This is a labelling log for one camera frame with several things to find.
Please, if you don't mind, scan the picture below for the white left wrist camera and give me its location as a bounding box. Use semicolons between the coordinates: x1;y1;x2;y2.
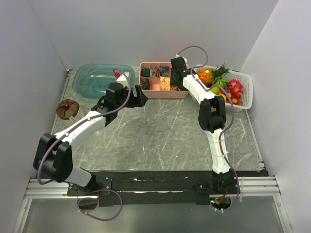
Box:
114;72;129;87

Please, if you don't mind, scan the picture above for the brown white rolled cloth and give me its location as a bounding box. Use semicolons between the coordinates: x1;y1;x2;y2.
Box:
56;99;85;127

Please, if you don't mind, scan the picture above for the pink toy dragon fruit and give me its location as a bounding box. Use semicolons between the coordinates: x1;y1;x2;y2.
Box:
227;79;244;94

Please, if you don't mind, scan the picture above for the orange toy fruit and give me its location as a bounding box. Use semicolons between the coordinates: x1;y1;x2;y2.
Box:
218;94;227;102

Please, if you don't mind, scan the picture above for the black rolled tie left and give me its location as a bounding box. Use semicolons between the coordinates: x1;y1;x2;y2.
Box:
140;78;150;90

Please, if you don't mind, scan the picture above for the dark green rolled tie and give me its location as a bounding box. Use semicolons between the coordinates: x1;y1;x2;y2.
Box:
140;68;151;77

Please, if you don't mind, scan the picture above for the yellow beetle print tie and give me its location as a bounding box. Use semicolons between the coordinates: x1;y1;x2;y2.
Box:
170;85;181;91

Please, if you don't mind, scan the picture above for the black aluminium mounting rail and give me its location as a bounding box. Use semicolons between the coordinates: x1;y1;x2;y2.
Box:
24;170;280;207

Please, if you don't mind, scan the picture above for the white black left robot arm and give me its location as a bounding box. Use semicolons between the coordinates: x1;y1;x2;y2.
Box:
33;83;148;195

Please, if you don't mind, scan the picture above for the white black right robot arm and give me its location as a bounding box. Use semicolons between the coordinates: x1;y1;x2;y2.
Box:
170;57;234;194

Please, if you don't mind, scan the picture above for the lime green toy fruit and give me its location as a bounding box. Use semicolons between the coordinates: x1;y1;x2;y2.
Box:
210;86;220;95

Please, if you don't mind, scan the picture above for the teal transparent plastic tub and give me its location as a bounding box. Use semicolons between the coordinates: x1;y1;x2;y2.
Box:
72;64;135;99

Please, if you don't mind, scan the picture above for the white plastic fruit basket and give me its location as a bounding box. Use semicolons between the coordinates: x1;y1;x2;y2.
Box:
182;64;253;113

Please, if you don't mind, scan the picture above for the orange toy pineapple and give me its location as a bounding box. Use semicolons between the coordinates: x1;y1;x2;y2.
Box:
197;64;229;84

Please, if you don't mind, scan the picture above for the yellow rolled tie in box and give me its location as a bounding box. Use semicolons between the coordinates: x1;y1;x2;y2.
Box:
159;76;171;91

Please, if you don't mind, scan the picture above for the multicolour patterned rolled tie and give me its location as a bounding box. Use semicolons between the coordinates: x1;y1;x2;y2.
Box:
150;67;160;78

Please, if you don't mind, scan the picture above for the blue patterned rolled tie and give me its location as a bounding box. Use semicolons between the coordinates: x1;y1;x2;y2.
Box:
159;66;170;77

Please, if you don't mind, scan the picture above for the pink divided organizer box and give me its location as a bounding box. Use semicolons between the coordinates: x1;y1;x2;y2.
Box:
139;62;189;99

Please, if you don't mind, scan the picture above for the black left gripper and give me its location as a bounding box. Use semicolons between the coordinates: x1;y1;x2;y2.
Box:
116;84;148;110

